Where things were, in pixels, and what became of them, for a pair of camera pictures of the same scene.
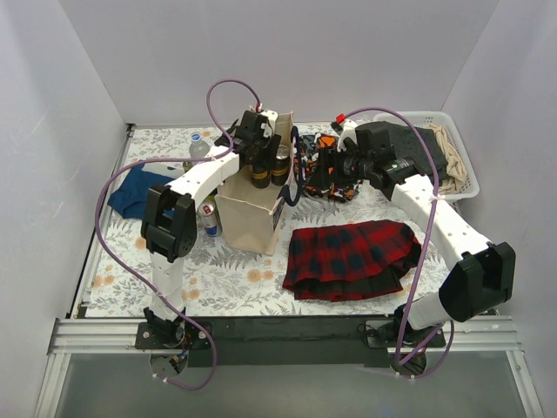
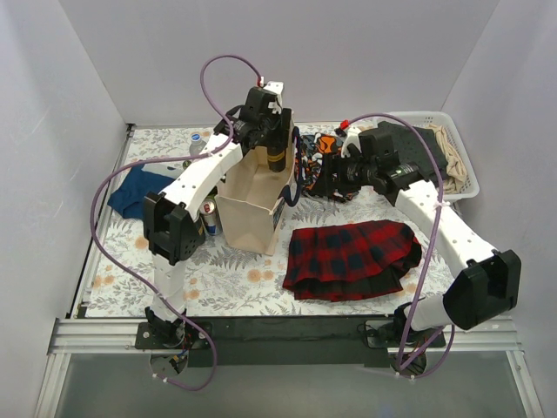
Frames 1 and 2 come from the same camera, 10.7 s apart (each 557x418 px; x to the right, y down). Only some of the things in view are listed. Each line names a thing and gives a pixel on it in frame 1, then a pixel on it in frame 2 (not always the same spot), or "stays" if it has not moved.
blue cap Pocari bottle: x=198 y=148 stays
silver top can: x=261 y=178 → x=202 y=227
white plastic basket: x=470 y=187 stays
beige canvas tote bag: x=250 y=218 stays
